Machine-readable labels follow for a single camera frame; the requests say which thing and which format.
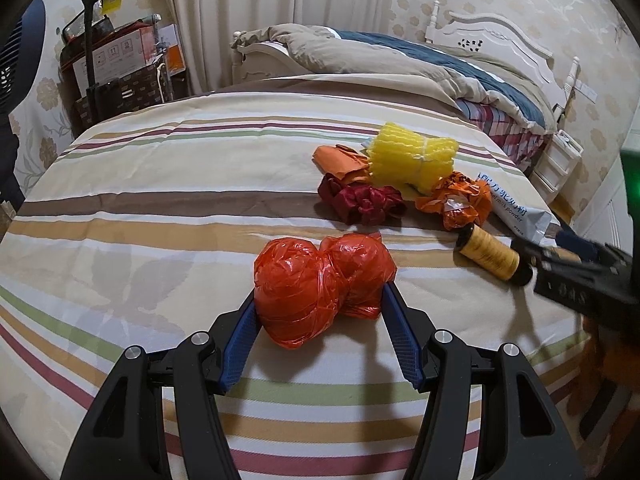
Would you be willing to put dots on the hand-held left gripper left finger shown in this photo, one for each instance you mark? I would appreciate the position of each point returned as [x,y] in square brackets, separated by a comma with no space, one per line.
[240,345]

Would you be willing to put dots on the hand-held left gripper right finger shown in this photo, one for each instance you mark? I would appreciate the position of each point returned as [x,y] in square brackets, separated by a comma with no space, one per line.
[402,330]

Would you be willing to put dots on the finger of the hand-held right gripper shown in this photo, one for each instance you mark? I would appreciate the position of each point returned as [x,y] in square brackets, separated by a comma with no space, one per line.
[532,255]
[575,246]

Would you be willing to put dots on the yellow thread spool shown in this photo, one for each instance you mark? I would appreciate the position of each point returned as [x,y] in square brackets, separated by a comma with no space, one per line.
[490,252]

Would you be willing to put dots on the white powder sachet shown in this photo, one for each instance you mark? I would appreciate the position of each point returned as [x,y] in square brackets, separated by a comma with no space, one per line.
[520,210]

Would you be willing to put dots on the red plastic bag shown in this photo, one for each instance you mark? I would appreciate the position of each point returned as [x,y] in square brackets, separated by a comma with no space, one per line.
[310,285]

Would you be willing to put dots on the orange wrapper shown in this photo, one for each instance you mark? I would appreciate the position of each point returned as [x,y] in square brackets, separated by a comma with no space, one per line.
[452,200]

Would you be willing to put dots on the orange cloth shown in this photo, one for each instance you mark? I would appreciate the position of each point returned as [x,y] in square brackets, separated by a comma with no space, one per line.
[342,162]

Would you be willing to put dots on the white wardrobe door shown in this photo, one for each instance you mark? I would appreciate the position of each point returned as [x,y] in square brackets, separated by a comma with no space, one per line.
[600,195]

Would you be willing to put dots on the white drawer unit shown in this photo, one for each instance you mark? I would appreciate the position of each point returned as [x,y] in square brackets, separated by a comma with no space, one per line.
[557,165]

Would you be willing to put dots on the plaid bed sheet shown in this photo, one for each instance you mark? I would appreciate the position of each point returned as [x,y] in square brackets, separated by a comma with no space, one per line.
[505,132]

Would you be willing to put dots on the dark red satin cloth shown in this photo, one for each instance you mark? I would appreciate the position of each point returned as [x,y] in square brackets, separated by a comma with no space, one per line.
[365,202]

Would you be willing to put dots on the yellow foam net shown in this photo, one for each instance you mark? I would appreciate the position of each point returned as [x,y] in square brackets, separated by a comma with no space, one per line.
[412,157]

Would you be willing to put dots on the striped tablecloth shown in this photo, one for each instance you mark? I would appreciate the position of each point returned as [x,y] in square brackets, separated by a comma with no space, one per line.
[175,200]

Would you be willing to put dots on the blue and beige duvet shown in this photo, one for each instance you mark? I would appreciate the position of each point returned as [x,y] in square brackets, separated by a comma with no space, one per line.
[380,57]

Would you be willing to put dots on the brown patterned storage box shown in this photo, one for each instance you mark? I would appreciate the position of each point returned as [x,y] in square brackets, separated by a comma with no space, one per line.
[132,95]

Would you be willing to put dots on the white and orange box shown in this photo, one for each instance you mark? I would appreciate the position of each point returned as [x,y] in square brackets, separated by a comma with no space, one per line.
[170,47]

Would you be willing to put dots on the cardboard box with label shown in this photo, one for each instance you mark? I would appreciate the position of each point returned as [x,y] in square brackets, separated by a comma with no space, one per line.
[117,55]

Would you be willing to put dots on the cream curtain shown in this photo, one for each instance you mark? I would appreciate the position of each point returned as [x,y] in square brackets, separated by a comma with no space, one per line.
[275,15]

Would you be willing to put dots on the dark blue fan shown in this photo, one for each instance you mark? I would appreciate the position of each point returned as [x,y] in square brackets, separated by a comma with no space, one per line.
[17,55]

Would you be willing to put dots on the wall switch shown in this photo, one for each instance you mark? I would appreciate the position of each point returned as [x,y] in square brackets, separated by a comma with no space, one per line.
[586,91]

